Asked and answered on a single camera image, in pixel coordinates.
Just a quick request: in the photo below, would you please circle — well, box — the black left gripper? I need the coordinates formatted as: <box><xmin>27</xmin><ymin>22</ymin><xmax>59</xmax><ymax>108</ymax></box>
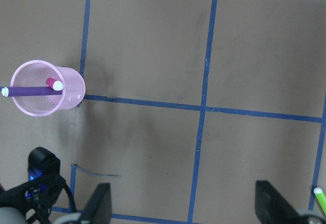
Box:
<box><xmin>1</xmin><ymin>147</ymin><xmax>66</xmax><ymax>223</ymax></box>

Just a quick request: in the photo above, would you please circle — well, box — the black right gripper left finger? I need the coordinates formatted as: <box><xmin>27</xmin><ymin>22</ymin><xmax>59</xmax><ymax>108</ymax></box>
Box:
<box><xmin>77</xmin><ymin>183</ymin><xmax>112</xmax><ymax>224</ymax></box>

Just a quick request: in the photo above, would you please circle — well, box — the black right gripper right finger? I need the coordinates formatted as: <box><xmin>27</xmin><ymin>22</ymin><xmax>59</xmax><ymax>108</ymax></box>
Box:
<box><xmin>255</xmin><ymin>180</ymin><xmax>300</xmax><ymax>223</ymax></box>

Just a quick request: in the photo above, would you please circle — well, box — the purple pen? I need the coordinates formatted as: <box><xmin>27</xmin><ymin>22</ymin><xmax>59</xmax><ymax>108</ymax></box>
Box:
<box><xmin>1</xmin><ymin>87</ymin><xmax>63</xmax><ymax>97</ymax></box>

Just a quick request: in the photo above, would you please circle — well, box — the pink pen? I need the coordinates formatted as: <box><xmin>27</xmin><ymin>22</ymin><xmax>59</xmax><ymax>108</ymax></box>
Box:
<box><xmin>46</xmin><ymin>77</ymin><xmax>64</xmax><ymax>91</ymax></box>

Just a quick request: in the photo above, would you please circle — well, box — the pink mesh cup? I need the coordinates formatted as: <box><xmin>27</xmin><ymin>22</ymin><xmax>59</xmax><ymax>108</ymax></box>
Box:
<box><xmin>9</xmin><ymin>60</ymin><xmax>86</xmax><ymax>117</ymax></box>

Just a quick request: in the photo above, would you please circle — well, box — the green pen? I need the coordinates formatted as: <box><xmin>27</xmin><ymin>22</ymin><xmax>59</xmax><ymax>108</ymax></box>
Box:
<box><xmin>313</xmin><ymin>187</ymin><xmax>326</xmax><ymax>215</ymax></box>

